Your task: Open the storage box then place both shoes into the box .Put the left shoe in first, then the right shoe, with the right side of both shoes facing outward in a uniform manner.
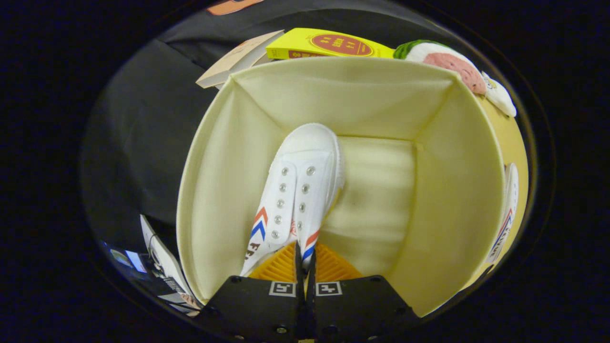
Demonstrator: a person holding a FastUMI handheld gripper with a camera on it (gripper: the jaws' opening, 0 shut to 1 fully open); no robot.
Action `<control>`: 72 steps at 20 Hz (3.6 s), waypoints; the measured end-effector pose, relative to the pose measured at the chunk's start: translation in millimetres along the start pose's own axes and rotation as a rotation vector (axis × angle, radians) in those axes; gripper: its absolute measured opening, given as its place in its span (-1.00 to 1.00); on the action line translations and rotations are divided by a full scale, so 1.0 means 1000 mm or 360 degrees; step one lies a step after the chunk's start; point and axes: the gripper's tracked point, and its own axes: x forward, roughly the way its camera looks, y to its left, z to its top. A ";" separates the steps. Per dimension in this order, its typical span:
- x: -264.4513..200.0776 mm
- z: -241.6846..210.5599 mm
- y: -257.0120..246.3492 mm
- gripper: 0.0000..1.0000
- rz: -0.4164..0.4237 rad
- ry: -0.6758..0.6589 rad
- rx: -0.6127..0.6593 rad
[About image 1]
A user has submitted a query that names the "white canvas shoe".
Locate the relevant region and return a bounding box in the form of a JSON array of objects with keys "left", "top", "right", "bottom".
[
  {"left": 485, "top": 162, "right": 520, "bottom": 265},
  {"left": 240, "top": 123, "right": 346, "bottom": 277}
]

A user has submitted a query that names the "cream fabric storage box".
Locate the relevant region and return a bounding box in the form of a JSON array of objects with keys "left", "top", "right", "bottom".
[{"left": 175, "top": 56, "right": 507, "bottom": 317}]

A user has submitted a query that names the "beige book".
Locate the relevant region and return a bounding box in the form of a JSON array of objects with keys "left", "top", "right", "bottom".
[{"left": 195, "top": 30, "right": 285, "bottom": 89}]

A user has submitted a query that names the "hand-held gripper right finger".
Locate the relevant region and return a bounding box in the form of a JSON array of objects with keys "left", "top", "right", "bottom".
[{"left": 305, "top": 242, "right": 423, "bottom": 343}]

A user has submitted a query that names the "white desk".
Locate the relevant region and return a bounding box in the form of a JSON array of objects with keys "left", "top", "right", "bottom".
[{"left": 140, "top": 214, "right": 193, "bottom": 298}]

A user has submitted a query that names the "white plush toy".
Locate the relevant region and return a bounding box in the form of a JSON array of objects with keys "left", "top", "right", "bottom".
[{"left": 481, "top": 71, "right": 517, "bottom": 118}]

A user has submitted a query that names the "watermelon plush toy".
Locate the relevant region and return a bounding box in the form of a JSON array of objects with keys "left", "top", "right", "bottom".
[{"left": 393, "top": 40, "right": 487, "bottom": 96}]

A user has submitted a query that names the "yellow book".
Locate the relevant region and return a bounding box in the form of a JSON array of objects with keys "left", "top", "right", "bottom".
[{"left": 266, "top": 28, "right": 396, "bottom": 60}]

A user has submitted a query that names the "blue computer screen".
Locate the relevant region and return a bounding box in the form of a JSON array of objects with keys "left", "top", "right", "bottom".
[{"left": 109, "top": 248, "right": 148, "bottom": 274}]

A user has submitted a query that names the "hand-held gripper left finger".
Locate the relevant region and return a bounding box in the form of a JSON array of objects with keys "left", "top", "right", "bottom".
[{"left": 195, "top": 241, "right": 306, "bottom": 343}]

